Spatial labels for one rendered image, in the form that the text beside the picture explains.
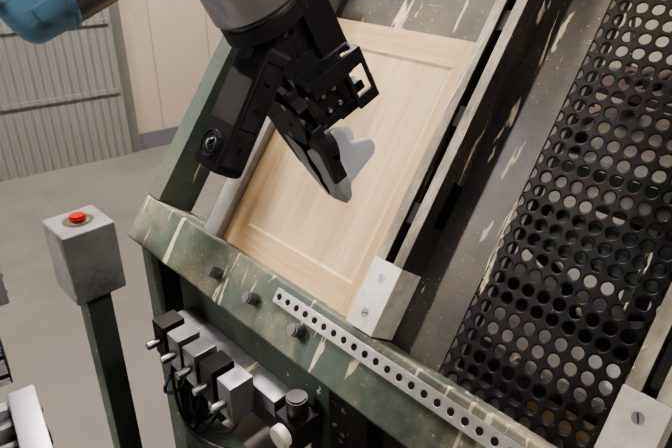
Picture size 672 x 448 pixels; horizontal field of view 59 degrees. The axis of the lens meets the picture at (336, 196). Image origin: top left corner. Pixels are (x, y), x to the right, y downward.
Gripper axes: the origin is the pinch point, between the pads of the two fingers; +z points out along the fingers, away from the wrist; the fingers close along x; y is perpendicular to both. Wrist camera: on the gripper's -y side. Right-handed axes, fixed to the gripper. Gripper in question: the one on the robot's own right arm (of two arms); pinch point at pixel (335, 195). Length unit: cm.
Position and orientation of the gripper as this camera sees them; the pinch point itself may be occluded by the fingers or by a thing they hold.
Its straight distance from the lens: 58.8
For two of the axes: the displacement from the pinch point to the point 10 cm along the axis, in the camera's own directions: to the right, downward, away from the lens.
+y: 7.3, -6.3, 2.4
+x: -5.6, -3.7, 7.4
